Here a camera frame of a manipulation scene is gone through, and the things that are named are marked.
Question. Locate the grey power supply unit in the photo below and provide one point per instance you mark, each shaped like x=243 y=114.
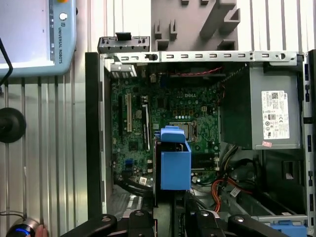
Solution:
x=237 y=111

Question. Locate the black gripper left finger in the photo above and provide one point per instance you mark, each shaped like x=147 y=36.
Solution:
x=140 y=224

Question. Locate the blue drive latch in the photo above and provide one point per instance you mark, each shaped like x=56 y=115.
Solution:
x=291 y=230

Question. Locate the hard disk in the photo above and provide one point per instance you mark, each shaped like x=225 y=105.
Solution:
x=175 y=170

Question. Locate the black expansion slot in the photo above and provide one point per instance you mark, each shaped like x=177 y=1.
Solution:
x=145 y=128
x=120 y=116

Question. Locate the black RAM slot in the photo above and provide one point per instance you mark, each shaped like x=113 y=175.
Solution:
x=202 y=158
x=202 y=167

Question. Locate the silver CPU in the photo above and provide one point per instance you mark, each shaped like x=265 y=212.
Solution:
x=187 y=132

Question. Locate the silver drive cage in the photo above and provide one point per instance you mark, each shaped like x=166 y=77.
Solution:
x=281 y=218

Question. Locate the black open PC case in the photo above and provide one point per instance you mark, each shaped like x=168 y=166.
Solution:
x=92 y=123

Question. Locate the CPU socket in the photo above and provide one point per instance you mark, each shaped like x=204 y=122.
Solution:
x=196 y=133

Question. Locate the pale blue teach pendant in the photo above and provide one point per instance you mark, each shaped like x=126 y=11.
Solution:
x=64 y=49

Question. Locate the person's hand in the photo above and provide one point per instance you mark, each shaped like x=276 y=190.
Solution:
x=43 y=232

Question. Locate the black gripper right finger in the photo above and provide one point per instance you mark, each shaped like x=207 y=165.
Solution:
x=207 y=224

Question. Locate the green Dell motherboard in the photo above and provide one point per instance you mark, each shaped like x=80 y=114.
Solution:
x=168 y=103

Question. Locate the black round puck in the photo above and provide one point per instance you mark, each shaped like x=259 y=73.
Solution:
x=12 y=123

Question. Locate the grey parts rack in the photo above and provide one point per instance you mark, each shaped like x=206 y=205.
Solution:
x=192 y=24

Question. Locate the beige expansion slot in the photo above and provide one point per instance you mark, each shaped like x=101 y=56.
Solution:
x=129 y=111

